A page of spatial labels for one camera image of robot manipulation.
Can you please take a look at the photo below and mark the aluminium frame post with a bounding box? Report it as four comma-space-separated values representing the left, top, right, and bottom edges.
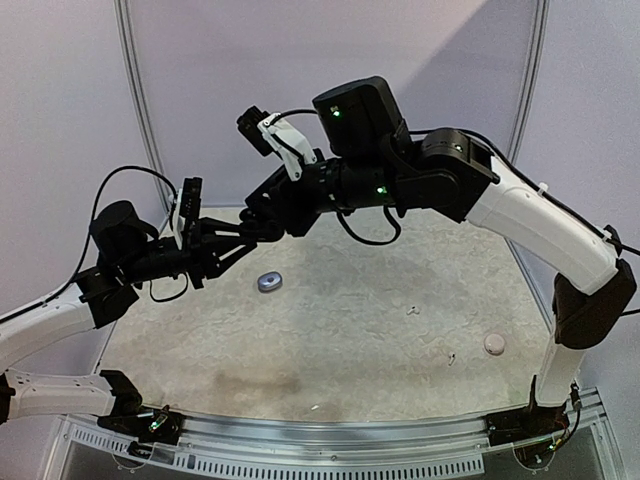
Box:
113, 0, 175, 216
488, 0, 550, 215

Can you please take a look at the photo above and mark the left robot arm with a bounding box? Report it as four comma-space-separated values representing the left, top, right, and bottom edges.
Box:
1, 201, 282, 434

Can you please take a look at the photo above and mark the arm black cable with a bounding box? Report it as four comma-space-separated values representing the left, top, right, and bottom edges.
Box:
274, 108, 640, 316
0, 166, 181, 321

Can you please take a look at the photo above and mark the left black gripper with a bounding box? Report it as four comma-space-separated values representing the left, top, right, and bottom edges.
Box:
120, 216, 257, 288

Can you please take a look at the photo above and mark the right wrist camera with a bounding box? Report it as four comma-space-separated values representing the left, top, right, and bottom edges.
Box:
236, 106, 318, 182

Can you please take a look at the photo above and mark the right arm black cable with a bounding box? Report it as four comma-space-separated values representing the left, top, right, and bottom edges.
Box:
274, 108, 640, 316

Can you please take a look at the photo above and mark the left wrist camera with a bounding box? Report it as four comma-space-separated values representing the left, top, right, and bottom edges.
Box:
169, 177, 203, 250

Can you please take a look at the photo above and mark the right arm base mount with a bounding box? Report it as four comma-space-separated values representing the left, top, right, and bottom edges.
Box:
483, 405, 579, 446

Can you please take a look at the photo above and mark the left aluminium frame post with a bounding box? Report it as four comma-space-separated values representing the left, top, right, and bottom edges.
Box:
113, 0, 175, 216

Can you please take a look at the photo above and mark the right aluminium frame post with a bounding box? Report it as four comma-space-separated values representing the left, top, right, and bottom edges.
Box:
488, 0, 550, 215

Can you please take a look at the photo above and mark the black earbud charging case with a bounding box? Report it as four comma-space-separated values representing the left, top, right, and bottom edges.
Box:
239, 209, 285, 243

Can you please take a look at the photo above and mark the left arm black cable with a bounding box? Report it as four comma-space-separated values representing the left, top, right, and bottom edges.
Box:
0, 166, 181, 321

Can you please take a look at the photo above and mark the slotted white cable duct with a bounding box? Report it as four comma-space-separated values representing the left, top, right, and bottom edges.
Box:
59, 427, 486, 479

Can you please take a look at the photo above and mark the aluminium front rail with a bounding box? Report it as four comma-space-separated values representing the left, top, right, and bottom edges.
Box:
58, 387, 606, 459

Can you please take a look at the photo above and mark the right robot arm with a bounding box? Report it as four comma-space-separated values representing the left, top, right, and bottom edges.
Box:
237, 76, 637, 436

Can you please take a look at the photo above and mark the white round charging case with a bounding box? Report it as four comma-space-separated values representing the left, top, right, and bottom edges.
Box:
484, 333, 506, 356

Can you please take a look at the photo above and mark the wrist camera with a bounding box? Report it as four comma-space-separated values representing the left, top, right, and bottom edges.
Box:
169, 177, 203, 250
236, 106, 318, 182

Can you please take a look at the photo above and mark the blue earbud charging case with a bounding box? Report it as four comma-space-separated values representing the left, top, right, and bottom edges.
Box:
257, 271, 283, 293

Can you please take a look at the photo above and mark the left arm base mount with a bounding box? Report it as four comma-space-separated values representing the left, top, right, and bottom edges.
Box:
97, 403, 186, 446

